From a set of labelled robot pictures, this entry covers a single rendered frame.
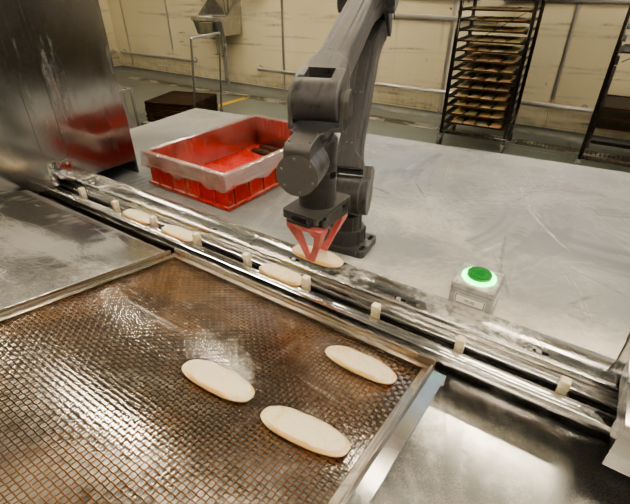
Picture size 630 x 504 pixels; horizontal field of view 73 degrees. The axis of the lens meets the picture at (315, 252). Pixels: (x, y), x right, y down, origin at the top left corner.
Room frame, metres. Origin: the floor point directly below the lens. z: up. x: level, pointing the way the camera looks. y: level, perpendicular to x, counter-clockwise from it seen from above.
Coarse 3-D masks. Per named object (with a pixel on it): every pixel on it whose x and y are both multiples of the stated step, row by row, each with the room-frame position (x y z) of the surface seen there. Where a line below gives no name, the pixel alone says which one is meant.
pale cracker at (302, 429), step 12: (276, 408) 0.30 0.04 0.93; (288, 408) 0.30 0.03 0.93; (264, 420) 0.28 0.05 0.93; (276, 420) 0.28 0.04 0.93; (288, 420) 0.28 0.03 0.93; (300, 420) 0.28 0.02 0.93; (312, 420) 0.28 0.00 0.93; (276, 432) 0.27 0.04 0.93; (288, 432) 0.27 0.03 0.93; (300, 432) 0.27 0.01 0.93; (312, 432) 0.27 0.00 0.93; (324, 432) 0.27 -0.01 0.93; (336, 432) 0.27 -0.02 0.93; (300, 444) 0.26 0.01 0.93; (312, 444) 0.25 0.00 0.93; (324, 444) 0.25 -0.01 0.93; (336, 444) 0.25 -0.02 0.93; (348, 444) 0.26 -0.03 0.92; (336, 456) 0.24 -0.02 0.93
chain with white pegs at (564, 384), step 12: (72, 192) 1.05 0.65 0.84; (84, 192) 1.01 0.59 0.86; (156, 216) 0.86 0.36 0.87; (336, 300) 0.59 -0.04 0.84; (372, 312) 0.54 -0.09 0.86; (396, 324) 0.53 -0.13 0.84; (456, 348) 0.46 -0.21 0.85; (480, 360) 0.45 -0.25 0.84; (540, 384) 0.40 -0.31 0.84; (564, 384) 0.38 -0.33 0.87; (600, 408) 0.36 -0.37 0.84
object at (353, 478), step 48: (240, 288) 0.56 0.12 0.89; (0, 336) 0.39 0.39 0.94; (96, 336) 0.41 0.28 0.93; (192, 336) 0.42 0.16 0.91; (96, 384) 0.32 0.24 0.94; (192, 384) 0.33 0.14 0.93; (336, 384) 0.35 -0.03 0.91; (0, 432) 0.25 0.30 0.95; (144, 432) 0.26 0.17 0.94; (240, 432) 0.27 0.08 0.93; (384, 432) 0.28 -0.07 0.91; (0, 480) 0.20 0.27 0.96; (48, 480) 0.21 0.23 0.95; (144, 480) 0.21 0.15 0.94; (192, 480) 0.21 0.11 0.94; (336, 480) 0.22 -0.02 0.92
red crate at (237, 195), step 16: (256, 144) 1.49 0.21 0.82; (224, 160) 1.33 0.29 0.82; (240, 160) 1.33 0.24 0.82; (160, 176) 1.12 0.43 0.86; (272, 176) 1.12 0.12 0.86; (176, 192) 1.08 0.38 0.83; (192, 192) 1.05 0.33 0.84; (208, 192) 1.01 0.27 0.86; (240, 192) 1.01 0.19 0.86; (256, 192) 1.06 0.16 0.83; (224, 208) 0.97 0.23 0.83
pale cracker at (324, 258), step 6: (294, 246) 0.63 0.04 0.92; (312, 246) 0.63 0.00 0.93; (294, 252) 0.62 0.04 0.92; (300, 252) 0.61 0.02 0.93; (324, 252) 0.61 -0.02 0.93; (330, 252) 0.61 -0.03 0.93; (318, 258) 0.59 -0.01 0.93; (324, 258) 0.59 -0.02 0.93; (330, 258) 0.59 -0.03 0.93; (336, 258) 0.59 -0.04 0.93; (318, 264) 0.59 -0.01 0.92; (324, 264) 0.58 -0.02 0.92; (330, 264) 0.58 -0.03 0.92; (336, 264) 0.58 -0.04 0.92; (342, 264) 0.58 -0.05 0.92
